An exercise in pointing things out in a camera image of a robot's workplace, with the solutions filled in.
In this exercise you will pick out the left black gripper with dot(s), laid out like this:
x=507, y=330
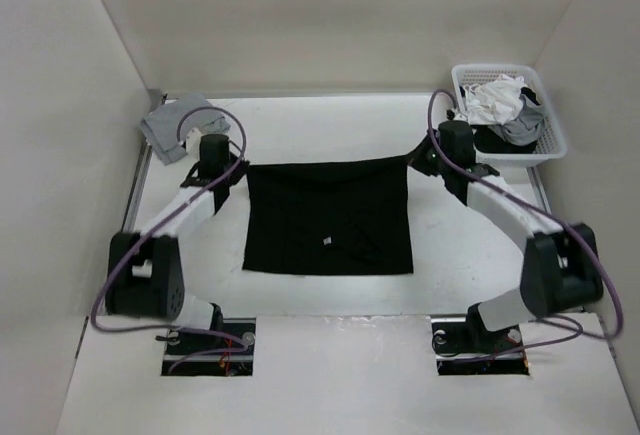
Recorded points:
x=238, y=171

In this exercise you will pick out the right metal table rail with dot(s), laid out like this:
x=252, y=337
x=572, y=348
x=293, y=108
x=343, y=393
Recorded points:
x=539, y=191

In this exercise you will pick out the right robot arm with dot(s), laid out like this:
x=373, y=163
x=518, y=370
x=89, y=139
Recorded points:
x=558, y=271

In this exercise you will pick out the metal table rail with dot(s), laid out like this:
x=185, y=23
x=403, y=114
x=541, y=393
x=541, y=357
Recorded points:
x=539, y=191
x=143, y=154

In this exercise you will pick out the black tank top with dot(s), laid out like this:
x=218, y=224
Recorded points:
x=329, y=219

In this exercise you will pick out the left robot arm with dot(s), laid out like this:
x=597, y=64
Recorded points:
x=146, y=279

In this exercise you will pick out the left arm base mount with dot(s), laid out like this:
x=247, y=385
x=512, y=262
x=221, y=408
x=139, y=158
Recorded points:
x=192, y=355

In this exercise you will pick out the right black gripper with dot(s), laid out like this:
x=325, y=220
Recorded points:
x=417, y=159

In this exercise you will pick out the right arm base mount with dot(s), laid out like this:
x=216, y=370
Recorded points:
x=458, y=353

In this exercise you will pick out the left metal table rail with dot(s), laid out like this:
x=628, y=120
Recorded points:
x=143, y=154

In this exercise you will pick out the grey garment in basket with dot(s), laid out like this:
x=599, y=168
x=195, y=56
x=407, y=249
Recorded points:
x=525, y=129

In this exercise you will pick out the folded grey tank top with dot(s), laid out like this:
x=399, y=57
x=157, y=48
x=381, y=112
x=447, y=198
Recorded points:
x=168, y=125

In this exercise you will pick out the white plastic laundry basket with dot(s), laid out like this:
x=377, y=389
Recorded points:
x=550, y=146

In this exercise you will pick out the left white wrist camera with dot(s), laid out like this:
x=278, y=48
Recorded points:
x=192, y=142

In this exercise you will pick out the white garment in basket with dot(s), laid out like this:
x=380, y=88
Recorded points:
x=494, y=103

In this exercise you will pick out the black garment in basket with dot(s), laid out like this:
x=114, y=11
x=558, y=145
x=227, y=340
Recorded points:
x=487, y=140

